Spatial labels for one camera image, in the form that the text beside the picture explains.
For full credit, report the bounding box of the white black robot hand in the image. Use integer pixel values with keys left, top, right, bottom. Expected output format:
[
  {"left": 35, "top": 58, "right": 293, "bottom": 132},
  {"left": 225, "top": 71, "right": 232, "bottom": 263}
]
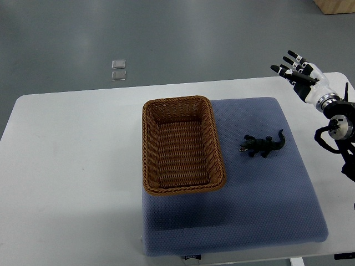
[{"left": 270, "top": 50, "right": 340, "bottom": 112}]

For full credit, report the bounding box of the dark toy crocodile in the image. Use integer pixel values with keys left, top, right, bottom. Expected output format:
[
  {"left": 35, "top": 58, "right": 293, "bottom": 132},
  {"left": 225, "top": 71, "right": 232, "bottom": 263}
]
[{"left": 239, "top": 129, "right": 286, "bottom": 158}]

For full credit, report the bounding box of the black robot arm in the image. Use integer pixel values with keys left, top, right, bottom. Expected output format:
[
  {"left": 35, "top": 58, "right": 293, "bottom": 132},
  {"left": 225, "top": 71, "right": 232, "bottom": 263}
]
[{"left": 314, "top": 83, "right": 354, "bottom": 181}]

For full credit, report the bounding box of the brown wicker basket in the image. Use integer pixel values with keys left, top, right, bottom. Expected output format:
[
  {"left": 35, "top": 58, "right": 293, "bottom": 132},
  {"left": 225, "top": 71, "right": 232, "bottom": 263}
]
[{"left": 142, "top": 95, "right": 226, "bottom": 196}]

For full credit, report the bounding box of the wooden box corner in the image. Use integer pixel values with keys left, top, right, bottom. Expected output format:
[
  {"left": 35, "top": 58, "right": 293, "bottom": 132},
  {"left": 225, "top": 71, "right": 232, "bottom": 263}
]
[{"left": 314, "top": 0, "right": 355, "bottom": 15}]

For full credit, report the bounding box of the blue foam cushion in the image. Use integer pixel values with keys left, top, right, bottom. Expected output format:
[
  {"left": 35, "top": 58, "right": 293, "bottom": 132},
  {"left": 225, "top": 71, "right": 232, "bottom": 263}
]
[{"left": 143, "top": 98, "right": 328, "bottom": 256}]

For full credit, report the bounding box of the upper floor plate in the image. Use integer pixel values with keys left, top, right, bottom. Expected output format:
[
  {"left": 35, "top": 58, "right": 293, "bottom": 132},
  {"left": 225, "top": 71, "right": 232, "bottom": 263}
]
[{"left": 111, "top": 59, "right": 126, "bottom": 69}]

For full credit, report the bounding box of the black table bracket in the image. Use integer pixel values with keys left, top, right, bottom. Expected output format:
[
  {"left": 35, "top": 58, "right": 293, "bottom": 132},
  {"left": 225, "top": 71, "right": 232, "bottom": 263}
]
[{"left": 334, "top": 252, "right": 355, "bottom": 260}]

